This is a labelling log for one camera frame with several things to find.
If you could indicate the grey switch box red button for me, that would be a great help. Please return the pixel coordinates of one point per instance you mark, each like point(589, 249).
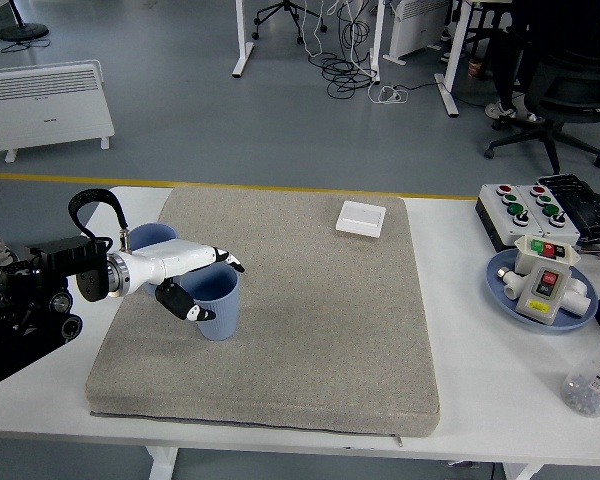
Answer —
point(540, 295)

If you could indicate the blue ribbed plastic cup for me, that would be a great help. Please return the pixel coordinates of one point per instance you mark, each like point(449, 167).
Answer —
point(222, 310)
point(152, 235)

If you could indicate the clear screw bottle red cap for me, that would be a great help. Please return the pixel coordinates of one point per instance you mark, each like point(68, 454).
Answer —
point(592, 380)

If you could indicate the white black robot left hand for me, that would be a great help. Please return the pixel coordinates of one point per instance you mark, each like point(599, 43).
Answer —
point(175, 257)

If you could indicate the white desk leg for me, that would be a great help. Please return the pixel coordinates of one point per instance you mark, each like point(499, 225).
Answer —
point(376, 45)
point(242, 45)
point(451, 75)

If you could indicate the white wall switch plate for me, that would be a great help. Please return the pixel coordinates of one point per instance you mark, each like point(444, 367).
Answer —
point(360, 218)

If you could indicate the white pipe fitting metal end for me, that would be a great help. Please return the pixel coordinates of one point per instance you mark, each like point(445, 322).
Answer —
point(511, 286)

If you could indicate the large white panel heater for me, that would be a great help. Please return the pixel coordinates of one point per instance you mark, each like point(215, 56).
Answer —
point(45, 110)

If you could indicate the beige switch box three buttons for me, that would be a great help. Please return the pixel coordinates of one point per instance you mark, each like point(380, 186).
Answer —
point(545, 249)

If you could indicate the black star chair base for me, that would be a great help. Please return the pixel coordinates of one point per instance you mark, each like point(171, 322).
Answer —
point(282, 9)

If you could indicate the white push-button control box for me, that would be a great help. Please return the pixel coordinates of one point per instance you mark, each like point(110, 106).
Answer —
point(562, 230)
point(500, 210)

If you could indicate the black office chair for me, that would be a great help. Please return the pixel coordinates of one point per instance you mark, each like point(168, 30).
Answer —
point(570, 95)

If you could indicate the white plastic pipe tee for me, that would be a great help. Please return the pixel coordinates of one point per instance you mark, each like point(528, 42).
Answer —
point(580, 300)

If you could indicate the black plastic tool tray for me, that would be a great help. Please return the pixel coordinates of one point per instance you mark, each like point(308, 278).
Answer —
point(587, 205)

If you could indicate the blue round plate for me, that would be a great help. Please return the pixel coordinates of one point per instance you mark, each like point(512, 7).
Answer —
point(500, 300)

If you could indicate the white table leg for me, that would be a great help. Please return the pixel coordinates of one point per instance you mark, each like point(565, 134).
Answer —
point(162, 462)
point(522, 472)

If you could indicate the black fan stand base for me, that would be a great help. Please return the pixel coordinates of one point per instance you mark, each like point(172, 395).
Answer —
point(24, 31)

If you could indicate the grey-brown cushion mat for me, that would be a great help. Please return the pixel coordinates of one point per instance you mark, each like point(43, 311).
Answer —
point(290, 325)

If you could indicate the small red can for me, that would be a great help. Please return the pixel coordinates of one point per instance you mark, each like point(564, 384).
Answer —
point(475, 68)

